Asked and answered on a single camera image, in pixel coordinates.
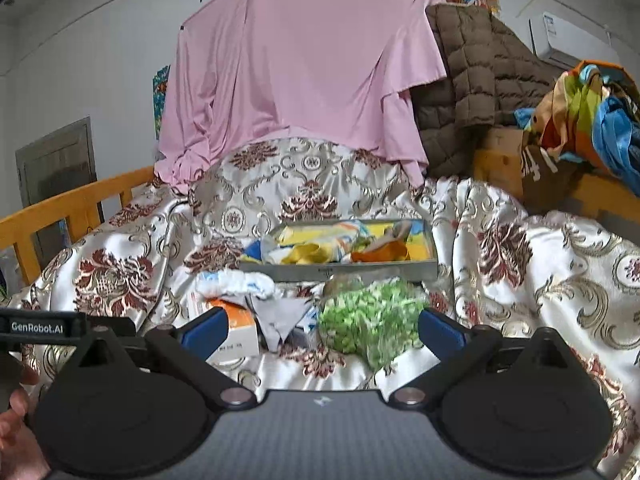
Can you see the grey tray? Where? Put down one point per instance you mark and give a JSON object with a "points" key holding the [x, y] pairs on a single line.
{"points": [[350, 271]]}

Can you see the wooden bed rail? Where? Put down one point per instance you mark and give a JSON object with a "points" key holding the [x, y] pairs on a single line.
{"points": [[65, 205]]}

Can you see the wooden bed frame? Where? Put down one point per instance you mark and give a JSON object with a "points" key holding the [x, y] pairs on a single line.
{"points": [[500, 170]]}

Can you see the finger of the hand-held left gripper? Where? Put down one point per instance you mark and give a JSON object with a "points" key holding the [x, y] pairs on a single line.
{"points": [[117, 326]]}

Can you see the colourful wall poster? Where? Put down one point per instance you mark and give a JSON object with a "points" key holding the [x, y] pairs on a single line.
{"points": [[160, 100]]}

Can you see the floral satin blanket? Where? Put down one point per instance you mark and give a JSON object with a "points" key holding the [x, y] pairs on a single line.
{"points": [[525, 270]]}

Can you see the white air conditioner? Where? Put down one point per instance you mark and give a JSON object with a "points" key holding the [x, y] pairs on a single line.
{"points": [[565, 35]]}

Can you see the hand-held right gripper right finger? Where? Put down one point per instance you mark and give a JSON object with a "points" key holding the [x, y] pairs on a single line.
{"points": [[440, 335]]}

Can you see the grey door panel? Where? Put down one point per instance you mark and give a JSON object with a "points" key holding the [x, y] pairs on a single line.
{"points": [[55, 170]]}

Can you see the blue and white packet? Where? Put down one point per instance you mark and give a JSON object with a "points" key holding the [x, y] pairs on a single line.
{"points": [[312, 321]]}

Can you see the grey cloth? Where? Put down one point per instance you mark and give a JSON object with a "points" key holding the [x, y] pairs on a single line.
{"points": [[280, 320]]}

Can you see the brown quilted jacket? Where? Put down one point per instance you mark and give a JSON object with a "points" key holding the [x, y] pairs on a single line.
{"points": [[465, 75]]}

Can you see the person's left hand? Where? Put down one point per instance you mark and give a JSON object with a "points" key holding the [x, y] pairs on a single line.
{"points": [[17, 435]]}

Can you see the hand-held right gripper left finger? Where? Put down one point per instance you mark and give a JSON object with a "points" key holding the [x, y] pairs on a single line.
{"points": [[202, 335]]}

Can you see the orange and white box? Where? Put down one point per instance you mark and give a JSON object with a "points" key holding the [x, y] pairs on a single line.
{"points": [[240, 332]]}

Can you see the white printed cloth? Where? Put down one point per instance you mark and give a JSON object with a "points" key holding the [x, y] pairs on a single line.
{"points": [[235, 282]]}

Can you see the beige cloth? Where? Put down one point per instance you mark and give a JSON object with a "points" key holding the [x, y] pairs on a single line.
{"points": [[397, 232]]}

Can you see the orange cloth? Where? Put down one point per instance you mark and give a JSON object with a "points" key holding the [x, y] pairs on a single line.
{"points": [[380, 252]]}

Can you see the colourful fabric bag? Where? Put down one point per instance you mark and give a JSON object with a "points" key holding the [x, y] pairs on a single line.
{"points": [[585, 110]]}

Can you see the green and white bag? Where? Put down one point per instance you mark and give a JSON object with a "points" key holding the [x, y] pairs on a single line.
{"points": [[370, 320]]}

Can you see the yellow and blue printed cloth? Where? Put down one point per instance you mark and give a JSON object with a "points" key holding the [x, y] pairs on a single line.
{"points": [[320, 232]]}

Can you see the brown bag with white print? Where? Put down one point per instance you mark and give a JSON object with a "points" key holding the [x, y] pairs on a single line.
{"points": [[545, 180]]}

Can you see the pink hanging sheet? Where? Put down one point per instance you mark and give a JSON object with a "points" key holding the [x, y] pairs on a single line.
{"points": [[300, 60]]}

